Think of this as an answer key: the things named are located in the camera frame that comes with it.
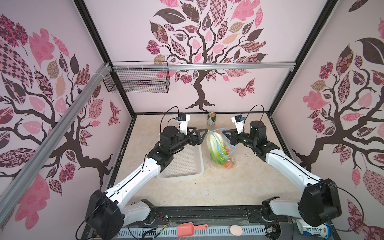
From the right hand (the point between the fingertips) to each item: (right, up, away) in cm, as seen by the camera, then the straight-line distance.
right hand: (224, 130), depth 79 cm
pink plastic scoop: (-20, -48, -9) cm, 53 cm away
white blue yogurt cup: (+41, -43, -16) cm, 61 cm away
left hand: (-12, -1, -7) cm, 14 cm away
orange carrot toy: (+1, -18, -3) cm, 18 cm away
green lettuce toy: (-4, -10, -6) cm, 13 cm away
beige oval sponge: (+3, -47, -10) cm, 48 cm away
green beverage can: (-4, +8, +25) cm, 27 cm away
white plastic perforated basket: (-21, -22, +13) cm, 33 cm away
